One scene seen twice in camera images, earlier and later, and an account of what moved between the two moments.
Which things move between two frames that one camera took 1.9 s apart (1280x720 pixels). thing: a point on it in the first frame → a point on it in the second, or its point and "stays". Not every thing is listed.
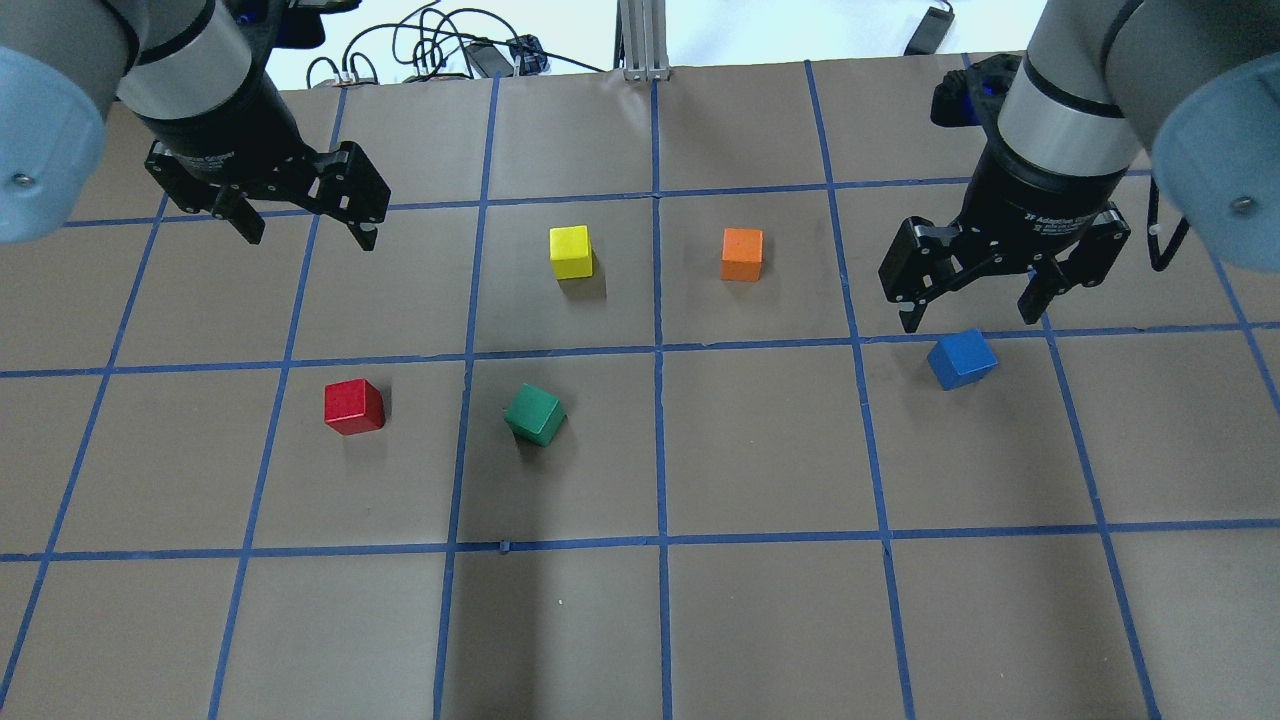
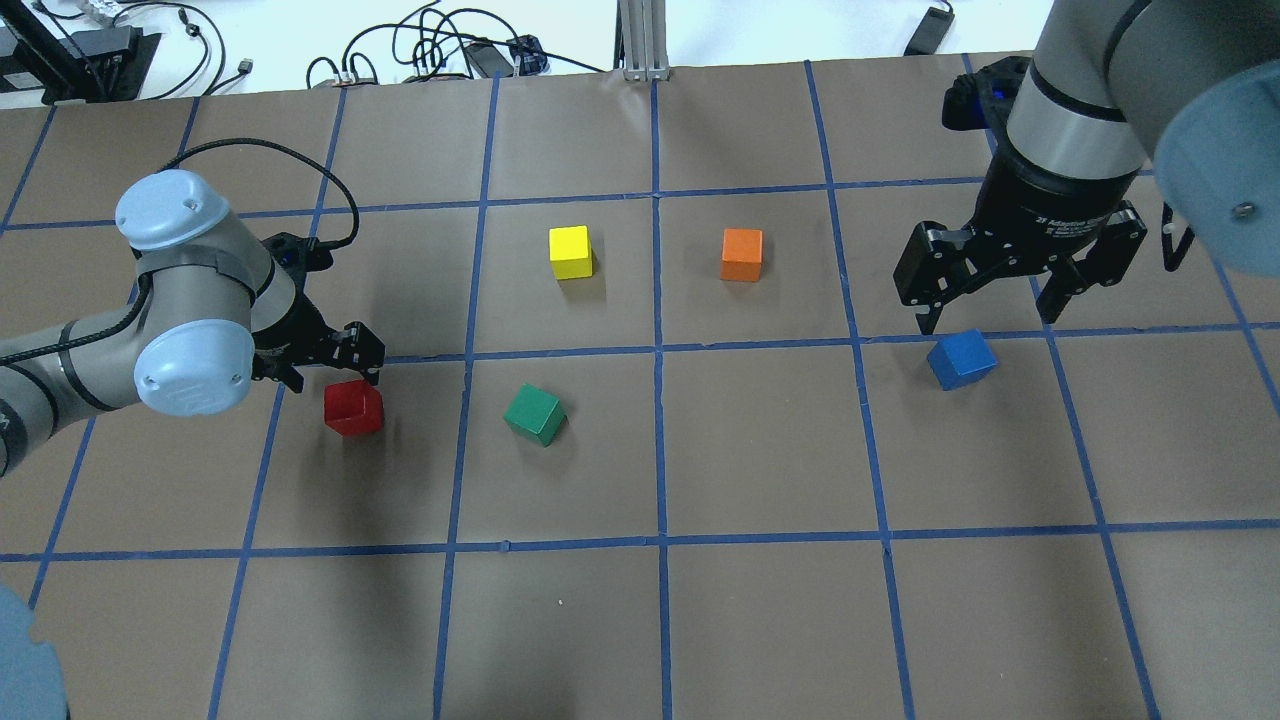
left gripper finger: [347, 186] → [360, 348]
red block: [353, 406] stays
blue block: [962, 359] stays
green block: [535, 415] stays
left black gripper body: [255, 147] → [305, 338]
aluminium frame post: [640, 42] stays
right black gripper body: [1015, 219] stays
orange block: [742, 251] stays
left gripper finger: [236, 208] → [288, 375]
